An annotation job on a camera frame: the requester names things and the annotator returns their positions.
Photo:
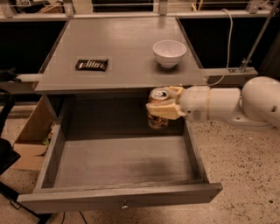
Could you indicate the metal diagonal brace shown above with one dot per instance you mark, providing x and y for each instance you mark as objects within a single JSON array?
[{"x": 256, "y": 38}]

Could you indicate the open grey top drawer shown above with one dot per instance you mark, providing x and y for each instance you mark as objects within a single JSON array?
[{"x": 164, "y": 169}]

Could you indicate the grey metal shelf rail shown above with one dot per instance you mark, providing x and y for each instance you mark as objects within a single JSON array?
[{"x": 67, "y": 10}]

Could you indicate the white ceramic bowl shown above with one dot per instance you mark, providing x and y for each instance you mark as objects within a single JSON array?
[{"x": 169, "y": 53}]

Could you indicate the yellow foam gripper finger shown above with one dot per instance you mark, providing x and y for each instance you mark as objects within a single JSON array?
[
  {"x": 170, "y": 111},
  {"x": 173, "y": 93}
]

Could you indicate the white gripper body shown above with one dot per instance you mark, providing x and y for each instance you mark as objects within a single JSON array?
[{"x": 194, "y": 101}]

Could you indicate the cardboard box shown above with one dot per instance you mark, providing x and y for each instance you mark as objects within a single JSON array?
[{"x": 29, "y": 144}]

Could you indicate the dark snack bar wrapper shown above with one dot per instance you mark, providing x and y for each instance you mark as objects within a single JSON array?
[{"x": 92, "y": 65}]

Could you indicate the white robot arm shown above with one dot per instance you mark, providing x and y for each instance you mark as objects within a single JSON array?
[{"x": 256, "y": 106}]

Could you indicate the grey wooden cabinet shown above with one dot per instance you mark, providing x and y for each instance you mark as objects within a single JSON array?
[{"x": 95, "y": 103}]

